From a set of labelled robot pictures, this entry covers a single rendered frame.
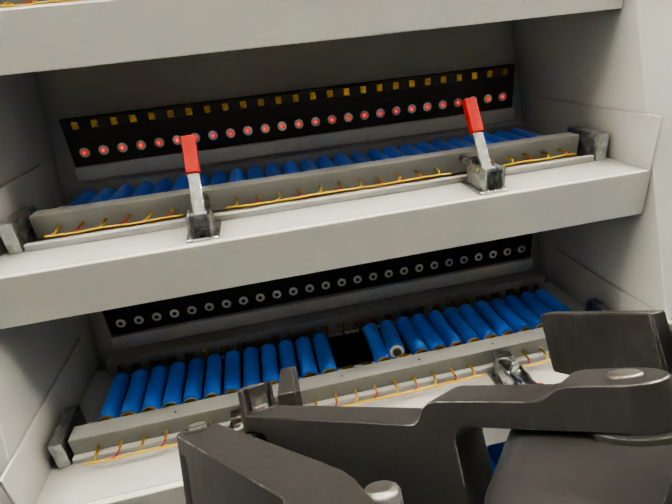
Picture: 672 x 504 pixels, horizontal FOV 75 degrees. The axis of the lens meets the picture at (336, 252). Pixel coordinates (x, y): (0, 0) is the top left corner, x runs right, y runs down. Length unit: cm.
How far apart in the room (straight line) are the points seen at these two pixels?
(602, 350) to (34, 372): 46
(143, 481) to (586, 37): 62
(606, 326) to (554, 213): 27
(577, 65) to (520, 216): 22
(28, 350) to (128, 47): 29
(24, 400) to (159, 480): 14
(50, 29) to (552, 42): 52
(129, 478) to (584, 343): 38
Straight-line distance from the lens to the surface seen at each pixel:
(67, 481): 50
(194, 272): 39
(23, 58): 45
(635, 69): 54
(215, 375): 51
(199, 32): 42
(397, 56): 64
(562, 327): 24
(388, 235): 40
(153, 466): 47
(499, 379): 49
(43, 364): 52
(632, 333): 21
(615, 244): 57
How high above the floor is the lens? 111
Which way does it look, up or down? 5 degrees down
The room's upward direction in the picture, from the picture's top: 9 degrees counter-clockwise
